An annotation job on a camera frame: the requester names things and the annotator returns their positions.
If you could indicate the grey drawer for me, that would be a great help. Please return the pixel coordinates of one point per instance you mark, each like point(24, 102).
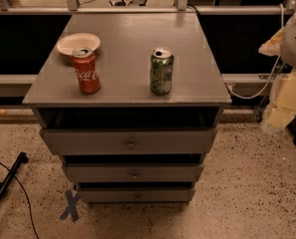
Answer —
point(109, 141)
point(173, 172)
point(137, 195)

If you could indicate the white paper plate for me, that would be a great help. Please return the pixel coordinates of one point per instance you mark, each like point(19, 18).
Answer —
point(71, 42)

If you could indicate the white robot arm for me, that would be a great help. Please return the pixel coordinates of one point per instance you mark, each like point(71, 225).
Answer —
point(281, 109)

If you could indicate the bottom grey drawer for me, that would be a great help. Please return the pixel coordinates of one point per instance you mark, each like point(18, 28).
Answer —
point(137, 195)

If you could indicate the grey drawer cabinet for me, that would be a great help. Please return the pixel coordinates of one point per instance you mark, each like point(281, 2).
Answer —
point(125, 100)

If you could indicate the black stand leg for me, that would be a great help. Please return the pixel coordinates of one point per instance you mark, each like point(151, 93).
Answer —
point(21, 158)

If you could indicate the top grey drawer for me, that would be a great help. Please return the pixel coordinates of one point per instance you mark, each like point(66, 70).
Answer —
point(109, 141)

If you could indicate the red Coca-Cola can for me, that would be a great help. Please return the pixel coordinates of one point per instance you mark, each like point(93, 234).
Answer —
point(84, 63)

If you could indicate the middle grey drawer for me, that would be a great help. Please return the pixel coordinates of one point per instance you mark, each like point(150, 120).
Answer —
point(173, 172)

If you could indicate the green soda can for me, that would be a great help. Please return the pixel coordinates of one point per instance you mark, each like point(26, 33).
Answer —
point(160, 74)

